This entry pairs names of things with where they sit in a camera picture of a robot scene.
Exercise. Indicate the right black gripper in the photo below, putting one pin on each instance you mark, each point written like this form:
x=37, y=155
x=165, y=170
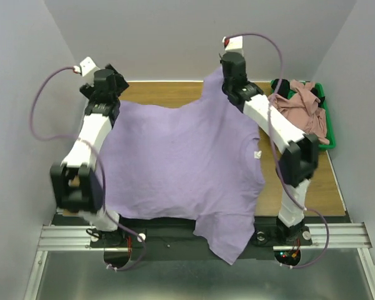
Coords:
x=230, y=82

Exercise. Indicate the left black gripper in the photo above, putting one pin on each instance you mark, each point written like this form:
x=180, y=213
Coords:
x=120, y=84

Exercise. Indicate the purple t-shirt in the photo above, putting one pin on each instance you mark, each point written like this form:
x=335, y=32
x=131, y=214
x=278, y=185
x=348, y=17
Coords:
x=200, y=161

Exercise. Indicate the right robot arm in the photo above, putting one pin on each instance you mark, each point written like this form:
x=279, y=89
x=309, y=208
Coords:
x=295, y=152

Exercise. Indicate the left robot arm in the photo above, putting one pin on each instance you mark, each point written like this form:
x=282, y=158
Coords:
x=77, y=189

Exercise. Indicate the black t-shirt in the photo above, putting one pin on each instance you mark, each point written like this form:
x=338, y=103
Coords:
x=284, y=88

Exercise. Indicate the pink t-shirt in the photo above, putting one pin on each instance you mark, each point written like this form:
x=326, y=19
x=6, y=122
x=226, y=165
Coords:
x=309, y=109

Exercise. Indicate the green plastic bin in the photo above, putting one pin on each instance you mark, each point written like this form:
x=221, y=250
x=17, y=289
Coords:
x=328, y=125

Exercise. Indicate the right electronics board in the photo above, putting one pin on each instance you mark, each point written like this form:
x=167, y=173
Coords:
x=288, y=257

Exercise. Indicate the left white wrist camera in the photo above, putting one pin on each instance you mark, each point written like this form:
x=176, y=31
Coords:
x=86, y=70

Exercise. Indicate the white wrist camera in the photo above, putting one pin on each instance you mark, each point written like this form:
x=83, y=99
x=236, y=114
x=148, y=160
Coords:
x=86, y=70
x=233, y=45

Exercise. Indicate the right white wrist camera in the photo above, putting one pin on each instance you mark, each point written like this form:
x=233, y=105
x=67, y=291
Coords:
x=233, y=45

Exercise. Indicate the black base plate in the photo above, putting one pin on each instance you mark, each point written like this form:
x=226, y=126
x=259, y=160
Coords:
x=170, y=239

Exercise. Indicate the aluminium front rail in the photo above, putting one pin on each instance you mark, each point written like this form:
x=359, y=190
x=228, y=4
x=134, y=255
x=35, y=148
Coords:
x=341, y=236

